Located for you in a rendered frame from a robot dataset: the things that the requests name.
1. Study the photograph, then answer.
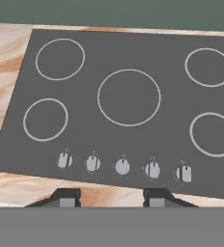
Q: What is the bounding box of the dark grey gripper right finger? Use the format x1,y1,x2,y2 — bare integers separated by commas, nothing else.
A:
143,187,199,208

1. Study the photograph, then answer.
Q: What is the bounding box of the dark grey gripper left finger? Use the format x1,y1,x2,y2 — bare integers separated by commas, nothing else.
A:
24,187,82,208

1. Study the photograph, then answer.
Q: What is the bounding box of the grey hob knob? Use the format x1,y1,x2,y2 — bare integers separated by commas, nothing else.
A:
56,151,73,169
175,165,193,183
84,154,101,173
144,161,161,179
114,158,131,177

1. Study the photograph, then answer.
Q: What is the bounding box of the dark grey hob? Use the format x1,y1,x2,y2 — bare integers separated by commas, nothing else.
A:
0,28,224,202

